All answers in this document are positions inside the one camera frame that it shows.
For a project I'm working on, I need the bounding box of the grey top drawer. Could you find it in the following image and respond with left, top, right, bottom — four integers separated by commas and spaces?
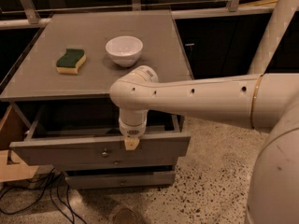
10, 105, 191, 172

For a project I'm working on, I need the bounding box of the grey drawer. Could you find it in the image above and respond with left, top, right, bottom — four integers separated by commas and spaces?
10, 105, 191, 172
65, 171, 176, 189
54, 157, 178, 172

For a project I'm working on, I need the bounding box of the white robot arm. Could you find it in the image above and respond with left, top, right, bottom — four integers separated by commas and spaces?
109, 66, 299, 224

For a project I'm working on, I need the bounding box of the grey middle drawer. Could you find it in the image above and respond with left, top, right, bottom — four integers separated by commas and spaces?
54, 157, 178, 172

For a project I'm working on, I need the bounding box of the grey bottom drawer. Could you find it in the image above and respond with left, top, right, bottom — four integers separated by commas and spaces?
65, 171, 176, 189

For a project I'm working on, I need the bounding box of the grey drawer cabinet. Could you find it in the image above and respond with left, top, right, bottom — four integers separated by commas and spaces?
1, 10, 191, 180

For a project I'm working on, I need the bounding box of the white ceramic bowl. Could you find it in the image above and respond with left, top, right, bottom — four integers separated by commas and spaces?
106, 35, 143, 67

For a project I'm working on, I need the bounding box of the green yellow sponge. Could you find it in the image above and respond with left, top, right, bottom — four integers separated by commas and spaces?
56, 49, 86, 75

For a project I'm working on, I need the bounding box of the wooden board piece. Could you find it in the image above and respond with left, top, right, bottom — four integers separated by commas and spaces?
0, 105, 38, 183

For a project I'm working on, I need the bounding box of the metal railing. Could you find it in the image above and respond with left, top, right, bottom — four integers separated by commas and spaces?
0, 0, 277, 30

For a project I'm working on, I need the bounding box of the white support column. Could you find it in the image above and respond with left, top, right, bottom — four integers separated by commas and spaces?
248, 0, 299, 75

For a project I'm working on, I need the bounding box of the blue cable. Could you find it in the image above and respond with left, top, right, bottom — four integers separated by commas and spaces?
48, 175, 88, 224

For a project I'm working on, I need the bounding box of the black cable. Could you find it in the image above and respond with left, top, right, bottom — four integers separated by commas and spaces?
0, 170, 64, 217

